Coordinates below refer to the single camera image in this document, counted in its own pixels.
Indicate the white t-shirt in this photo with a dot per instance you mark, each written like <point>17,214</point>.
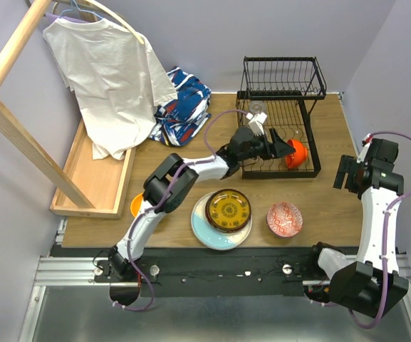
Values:
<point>118,82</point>

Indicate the wooden tray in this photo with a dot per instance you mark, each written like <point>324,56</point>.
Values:
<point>104,182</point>

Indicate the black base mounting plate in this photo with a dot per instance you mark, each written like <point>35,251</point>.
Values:
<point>244,271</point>

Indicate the yellow bowl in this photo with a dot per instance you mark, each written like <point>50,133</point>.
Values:
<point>136,204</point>

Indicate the clear faceted drinking glass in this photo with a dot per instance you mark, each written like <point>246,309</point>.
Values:
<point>256,107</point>

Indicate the blue patterned cloth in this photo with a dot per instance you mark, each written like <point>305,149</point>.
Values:
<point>178,121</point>

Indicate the yellow patterned dark-rimmed plate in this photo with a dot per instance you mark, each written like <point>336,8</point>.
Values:
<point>228,210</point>

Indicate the black wire dish rack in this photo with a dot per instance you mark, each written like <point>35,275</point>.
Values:
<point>290,88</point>

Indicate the aluminium rail frame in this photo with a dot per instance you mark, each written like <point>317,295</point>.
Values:
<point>67,304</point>

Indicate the orange-red bowl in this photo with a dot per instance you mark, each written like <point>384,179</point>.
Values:
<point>298,157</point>

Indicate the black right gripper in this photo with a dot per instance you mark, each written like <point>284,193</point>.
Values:
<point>348,164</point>

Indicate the white and blue plate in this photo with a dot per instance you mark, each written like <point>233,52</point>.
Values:
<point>211,237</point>

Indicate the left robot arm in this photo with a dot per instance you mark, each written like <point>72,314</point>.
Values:
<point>167,187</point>

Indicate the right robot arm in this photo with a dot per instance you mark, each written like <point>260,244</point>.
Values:
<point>371,283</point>

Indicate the red patterned bowl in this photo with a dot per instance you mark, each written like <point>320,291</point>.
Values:
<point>284,219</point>

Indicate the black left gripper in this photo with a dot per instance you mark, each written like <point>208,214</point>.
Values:
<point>271,147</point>

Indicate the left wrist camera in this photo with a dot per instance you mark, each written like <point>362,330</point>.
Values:
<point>256,122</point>

